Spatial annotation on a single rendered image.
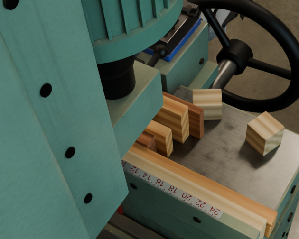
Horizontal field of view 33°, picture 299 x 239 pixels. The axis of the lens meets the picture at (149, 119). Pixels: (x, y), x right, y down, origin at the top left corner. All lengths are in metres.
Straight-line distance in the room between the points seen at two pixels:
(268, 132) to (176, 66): 0.18
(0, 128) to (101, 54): 0.18
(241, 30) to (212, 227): 1.65
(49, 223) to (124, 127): 0.24
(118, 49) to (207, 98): 0.34
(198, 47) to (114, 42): 0.41
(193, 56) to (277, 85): 1.22
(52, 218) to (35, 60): 0.12
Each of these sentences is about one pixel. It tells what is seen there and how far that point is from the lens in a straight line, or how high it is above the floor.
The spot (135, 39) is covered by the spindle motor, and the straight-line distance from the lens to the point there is 0.45.
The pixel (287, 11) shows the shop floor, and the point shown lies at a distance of 2.35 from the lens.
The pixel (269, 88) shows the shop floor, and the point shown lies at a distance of 2.03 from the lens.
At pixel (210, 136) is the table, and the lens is 0.77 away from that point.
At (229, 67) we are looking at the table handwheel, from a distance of 0.96.
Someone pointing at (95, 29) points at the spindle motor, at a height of 1.24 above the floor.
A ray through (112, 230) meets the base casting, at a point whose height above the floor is 0.80.
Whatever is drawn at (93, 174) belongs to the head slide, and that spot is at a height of 1.11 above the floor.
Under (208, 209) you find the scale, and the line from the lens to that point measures 0.64.
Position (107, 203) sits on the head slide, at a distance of 0.56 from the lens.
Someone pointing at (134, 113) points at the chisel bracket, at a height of 1.05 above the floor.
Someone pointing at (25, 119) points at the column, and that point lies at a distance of 0.31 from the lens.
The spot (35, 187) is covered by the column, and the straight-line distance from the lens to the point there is 0.35.
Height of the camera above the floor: 1.53
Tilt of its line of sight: 52 degrees down
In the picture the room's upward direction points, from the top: 8 degrees counter-clockwise
